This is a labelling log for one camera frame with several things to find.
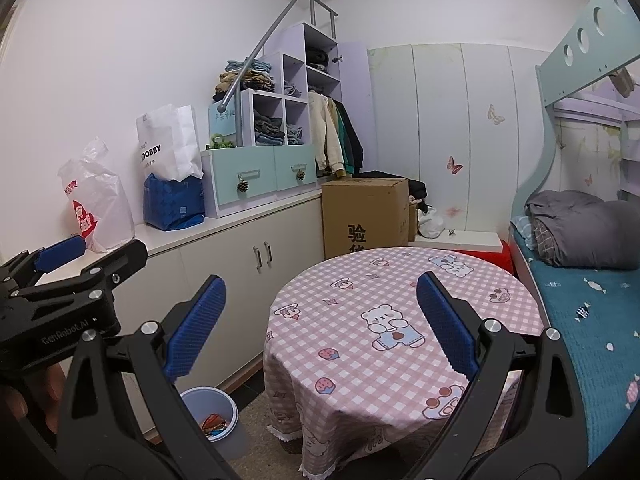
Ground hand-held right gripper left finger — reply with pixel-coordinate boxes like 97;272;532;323
56;274;236;480

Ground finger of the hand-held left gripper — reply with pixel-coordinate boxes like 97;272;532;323
0;239;149;311
0;235;88;291

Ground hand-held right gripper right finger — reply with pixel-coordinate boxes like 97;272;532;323
415;270;591;480

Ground red snack wrapper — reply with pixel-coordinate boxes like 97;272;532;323
200;412;229;434

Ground pale blue trash bin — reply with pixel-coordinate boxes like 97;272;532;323
179;386;246;462

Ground person's left hand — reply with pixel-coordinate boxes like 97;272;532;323
0;364;66;433

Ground white low cabinet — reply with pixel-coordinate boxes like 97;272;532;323
0;187;326;441

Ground white plastic bag red print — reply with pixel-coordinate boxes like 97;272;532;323
56;137;136;254

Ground round table pink checked tablecloth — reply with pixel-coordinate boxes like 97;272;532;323
262;246;549;479

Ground white board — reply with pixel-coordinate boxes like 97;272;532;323
410;230;503;253

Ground blue woven bag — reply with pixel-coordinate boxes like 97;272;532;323
143;172;206;232

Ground blue checked pillow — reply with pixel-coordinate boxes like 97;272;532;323
512;215;534;252

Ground grey plaid blanket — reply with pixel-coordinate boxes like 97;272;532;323
532;220;557;264

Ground large cardboard box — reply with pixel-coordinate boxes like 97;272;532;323
321;176;411;261

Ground white paper bag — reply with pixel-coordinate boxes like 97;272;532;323
136;104;204;181

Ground teal candy print bedsheet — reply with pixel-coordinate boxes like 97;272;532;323
515;245;640;466

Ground wide teal drawer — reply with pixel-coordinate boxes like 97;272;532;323
209;149;276;207

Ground grey duvet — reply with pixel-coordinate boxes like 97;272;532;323
525;190;640;271

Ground pale blue box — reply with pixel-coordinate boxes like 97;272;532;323
208;100;241;143

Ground narrow teal drawer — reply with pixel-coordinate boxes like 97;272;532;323
274;144;318;192

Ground black hanging jacket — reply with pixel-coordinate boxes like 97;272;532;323
342;102;365;168

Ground stack of folded jeans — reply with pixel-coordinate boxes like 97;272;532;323
254;116;286;147

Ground green hanging jacket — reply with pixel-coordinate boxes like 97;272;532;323
334;102;356;171

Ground white panel wardrobe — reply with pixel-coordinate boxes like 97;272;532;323
367;42;553;241

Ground cream hanging jacket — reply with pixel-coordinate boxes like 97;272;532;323
307;92;346;176

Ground pile of folded clothes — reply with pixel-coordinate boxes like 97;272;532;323
212;59;276;102

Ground purple stair shelf unit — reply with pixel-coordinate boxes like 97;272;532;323
201;22;371;219

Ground grey metal handrail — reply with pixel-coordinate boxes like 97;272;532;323
216;0;338;113

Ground purple wall shelf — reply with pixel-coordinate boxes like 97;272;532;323
617;150;640;202

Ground teal bunk bed frame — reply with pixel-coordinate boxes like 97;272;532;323
510;0;640;467

